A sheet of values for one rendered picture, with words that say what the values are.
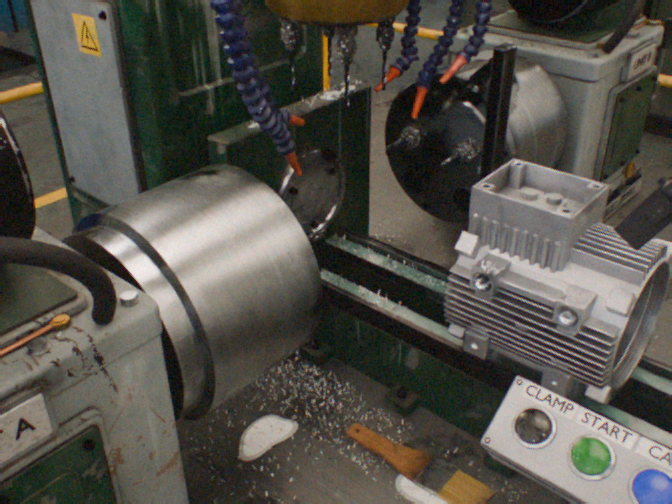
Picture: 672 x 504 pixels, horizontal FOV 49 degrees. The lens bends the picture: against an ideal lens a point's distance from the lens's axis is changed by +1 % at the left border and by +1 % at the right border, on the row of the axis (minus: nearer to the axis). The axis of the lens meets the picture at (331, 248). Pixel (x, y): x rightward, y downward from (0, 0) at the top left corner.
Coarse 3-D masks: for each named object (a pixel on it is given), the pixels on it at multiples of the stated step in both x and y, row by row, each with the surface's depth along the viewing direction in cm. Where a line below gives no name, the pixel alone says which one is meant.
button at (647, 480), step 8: (648, 472) 56; (656, 472) 56; (640, 480) 56; (648, 480) 56; (656, 480) 56; (664, 480) 55; (632, 488) 56; (640, 488) 56; (648, 488) 56; (656, 488) 55; (664, 488) 55; (640, 496) 56; (648, 496) 55; (656, 496) 55; (664, 496) 55
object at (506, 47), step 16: (496, 48) 93; (512, 48) 93; (496, 64) 94; (512, 64) 95; (496, 80) 95; (512, 80) 96; (496, 96) 96; (496, 112) 97; (496, 128) 98; (496, 144) 99; (496, 160) 101; (480, 176) 103
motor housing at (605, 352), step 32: (480, 256) 85; (576, 256) 79; (608, 256) 78; (640, 256) 77; (448, 288) 86; (512, 288) 80; (544, 288) 79; (608, 288) 77; (640, 288) 76; (448, 320) 89; (480, 320) 84; (512, 320) 81; (544, 320) 80; (608, 320) 76; (640, 320) 89; (512, 352) 84; (544, 352) 81; (576, 352) 78; (608, 352) 75; (640, 352) 88; (608, 384) 79
